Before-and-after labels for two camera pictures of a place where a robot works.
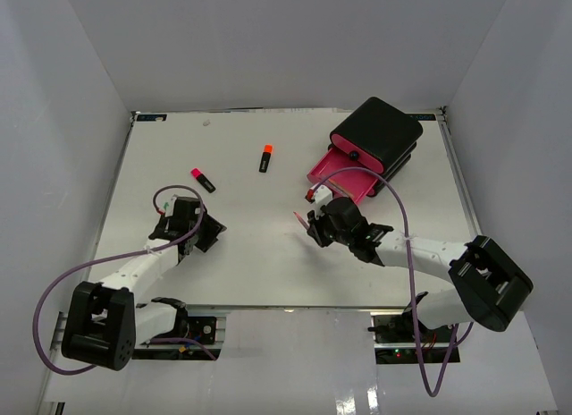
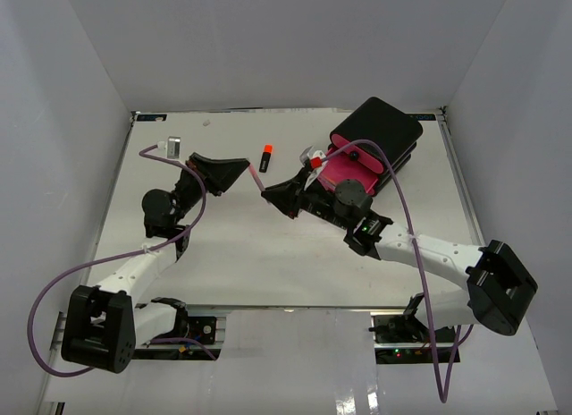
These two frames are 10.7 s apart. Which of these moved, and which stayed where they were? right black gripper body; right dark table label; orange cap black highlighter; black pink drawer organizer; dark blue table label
Moved: right black gripper body
Stayed: black pink drawer organizer; orange cap black highlighter; right dark table label; dark blue table label
